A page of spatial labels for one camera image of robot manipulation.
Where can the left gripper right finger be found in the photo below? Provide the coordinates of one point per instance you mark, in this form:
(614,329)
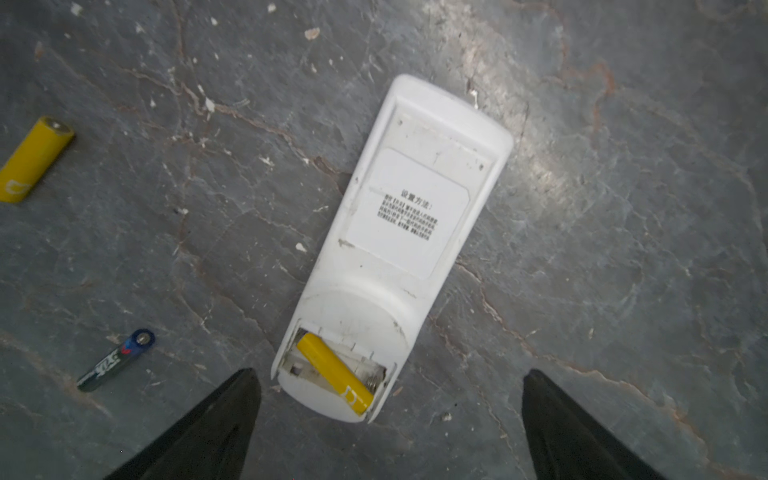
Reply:
(566,442)

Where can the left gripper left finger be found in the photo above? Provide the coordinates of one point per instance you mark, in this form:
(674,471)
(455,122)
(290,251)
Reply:
(210,442)

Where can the black AAA battery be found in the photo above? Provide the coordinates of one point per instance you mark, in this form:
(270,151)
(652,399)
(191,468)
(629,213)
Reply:
(139,342)

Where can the yellow battery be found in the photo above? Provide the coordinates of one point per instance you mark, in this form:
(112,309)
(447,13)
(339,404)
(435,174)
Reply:
(34,155)
(338,375)

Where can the white air conditioner remote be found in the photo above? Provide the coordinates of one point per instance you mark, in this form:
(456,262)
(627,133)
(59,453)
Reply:
(424,175)

